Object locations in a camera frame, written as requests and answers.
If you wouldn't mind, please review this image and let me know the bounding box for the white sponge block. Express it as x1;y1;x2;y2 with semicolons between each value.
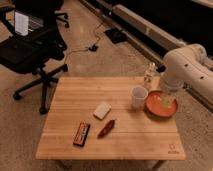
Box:
93;102;111;120

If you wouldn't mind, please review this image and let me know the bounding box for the clear plastic bottle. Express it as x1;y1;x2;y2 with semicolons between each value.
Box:
144;63;156;90

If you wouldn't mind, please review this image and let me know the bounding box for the orange black candy box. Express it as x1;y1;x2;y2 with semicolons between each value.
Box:
73;122;90;147

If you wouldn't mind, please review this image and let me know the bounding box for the white plastic cup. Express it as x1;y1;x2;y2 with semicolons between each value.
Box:
132;86;148;109

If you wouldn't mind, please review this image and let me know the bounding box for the wooden folding table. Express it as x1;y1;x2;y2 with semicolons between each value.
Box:
36;77;186;162

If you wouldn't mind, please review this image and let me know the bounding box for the orange bowl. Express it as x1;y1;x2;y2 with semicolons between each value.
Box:
145;90;178;117

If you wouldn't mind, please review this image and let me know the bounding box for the red chili pepper toy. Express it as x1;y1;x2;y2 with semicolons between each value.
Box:
98;120;115;138

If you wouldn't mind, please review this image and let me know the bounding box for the white box on chair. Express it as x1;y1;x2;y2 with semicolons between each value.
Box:
15;12;29;36

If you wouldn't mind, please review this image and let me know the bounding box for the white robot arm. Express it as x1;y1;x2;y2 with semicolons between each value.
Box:
160;44;213;103

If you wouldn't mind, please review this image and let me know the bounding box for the black floor cable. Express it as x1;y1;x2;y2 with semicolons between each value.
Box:
63;19;104;68

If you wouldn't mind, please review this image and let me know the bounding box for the long grey metal rail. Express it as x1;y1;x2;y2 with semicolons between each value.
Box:
79;0;213;112

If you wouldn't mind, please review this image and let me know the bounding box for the black floor mat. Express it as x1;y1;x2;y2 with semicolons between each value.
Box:
105;28;127;44

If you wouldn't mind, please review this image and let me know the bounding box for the black office chair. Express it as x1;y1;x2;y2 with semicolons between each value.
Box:
0;0;68;114

